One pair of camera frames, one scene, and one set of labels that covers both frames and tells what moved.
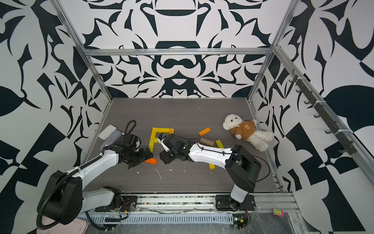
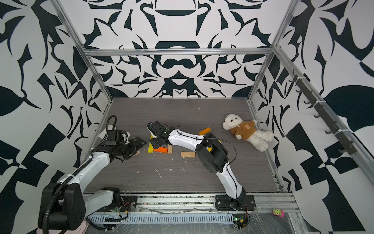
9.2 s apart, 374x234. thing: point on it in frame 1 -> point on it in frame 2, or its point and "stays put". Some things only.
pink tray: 79,226 stays put
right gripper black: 163,157 -> 153,144
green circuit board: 239,220 stays put
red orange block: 151,160 -> 162,149
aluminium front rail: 264,203 stays put
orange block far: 204,131 stays put
